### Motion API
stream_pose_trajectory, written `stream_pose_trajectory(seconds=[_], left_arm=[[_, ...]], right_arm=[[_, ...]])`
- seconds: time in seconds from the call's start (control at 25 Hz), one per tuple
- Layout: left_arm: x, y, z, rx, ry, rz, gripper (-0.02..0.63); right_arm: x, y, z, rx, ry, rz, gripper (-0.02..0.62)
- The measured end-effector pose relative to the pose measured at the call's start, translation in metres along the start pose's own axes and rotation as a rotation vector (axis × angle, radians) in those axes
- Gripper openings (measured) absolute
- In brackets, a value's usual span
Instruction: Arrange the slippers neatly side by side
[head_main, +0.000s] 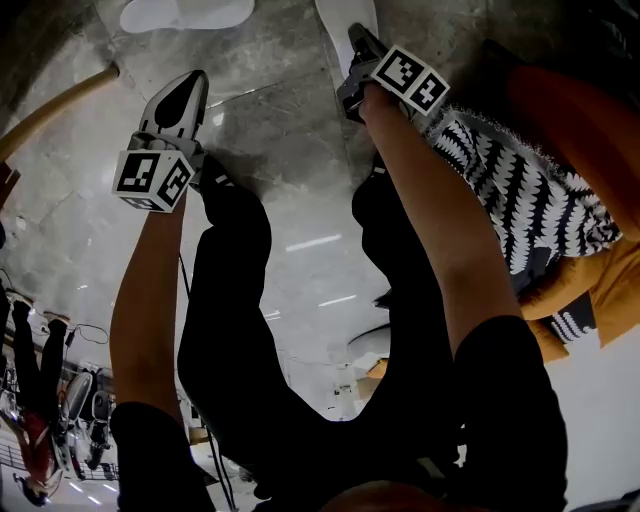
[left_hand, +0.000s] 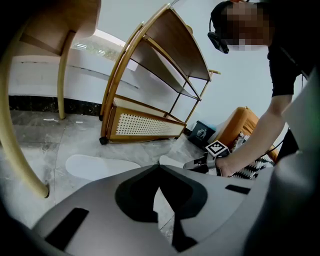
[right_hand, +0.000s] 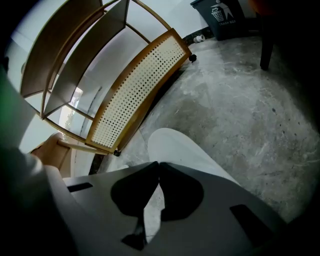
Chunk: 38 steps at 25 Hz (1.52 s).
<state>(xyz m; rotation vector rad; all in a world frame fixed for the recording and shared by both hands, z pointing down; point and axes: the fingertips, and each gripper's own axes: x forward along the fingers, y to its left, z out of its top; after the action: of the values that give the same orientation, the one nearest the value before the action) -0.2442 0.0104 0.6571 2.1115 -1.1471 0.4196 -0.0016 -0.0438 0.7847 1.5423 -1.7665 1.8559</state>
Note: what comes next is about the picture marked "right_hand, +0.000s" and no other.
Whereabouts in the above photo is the person's white clothing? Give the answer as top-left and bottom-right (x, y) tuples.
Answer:
(0, 62), (55, 256)

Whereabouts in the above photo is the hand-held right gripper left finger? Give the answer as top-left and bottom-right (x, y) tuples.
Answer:
(62, 161), (160, 256)

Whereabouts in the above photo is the dark furniture leg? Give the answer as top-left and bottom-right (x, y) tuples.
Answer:
(254, 7), (277, 71)

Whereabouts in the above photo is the dark grey trash bin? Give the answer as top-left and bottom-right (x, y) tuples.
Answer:
(189, 0), (251, 42)

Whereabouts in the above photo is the wooden shelf rack on wheels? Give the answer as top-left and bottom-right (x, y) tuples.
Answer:
(19, 0), (198, 157)

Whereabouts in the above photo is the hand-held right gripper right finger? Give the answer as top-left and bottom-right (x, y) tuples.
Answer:
(147, 161), (289, 256)

